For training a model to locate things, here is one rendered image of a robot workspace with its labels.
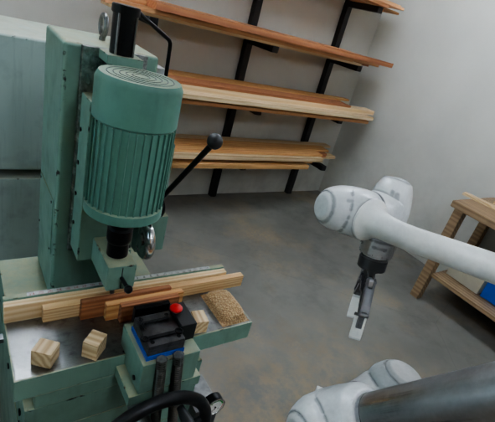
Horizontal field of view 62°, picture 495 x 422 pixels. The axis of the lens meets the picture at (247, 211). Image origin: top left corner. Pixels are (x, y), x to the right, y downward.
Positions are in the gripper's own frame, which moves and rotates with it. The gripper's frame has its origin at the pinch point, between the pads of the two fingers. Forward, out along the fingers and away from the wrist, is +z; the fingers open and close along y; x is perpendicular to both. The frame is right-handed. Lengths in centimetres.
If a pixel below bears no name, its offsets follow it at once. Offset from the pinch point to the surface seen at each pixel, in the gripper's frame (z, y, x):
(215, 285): 2.7, -4.7, -41.4
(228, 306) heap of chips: 4.0, 3.9, -34.8
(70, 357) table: 12, 35, -62
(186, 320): 0.5, 24.9, -40.4
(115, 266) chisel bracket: -7, 25, -60
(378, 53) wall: -146, -347, 3
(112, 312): 7, 21, -61
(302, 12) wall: -152, -278, -73
